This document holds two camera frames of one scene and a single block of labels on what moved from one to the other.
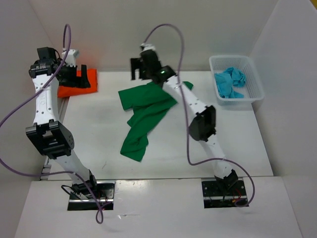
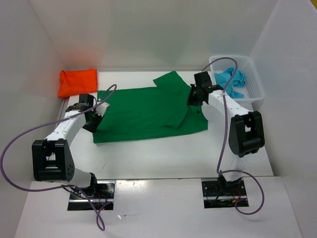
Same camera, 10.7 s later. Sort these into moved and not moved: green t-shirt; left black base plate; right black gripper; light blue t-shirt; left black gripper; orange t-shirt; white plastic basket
Moved: green t-shirt; left black gripper; right black gripper
Not moved: white plastic basket; left black base plate; light blue t-shirt; orange t-shirt
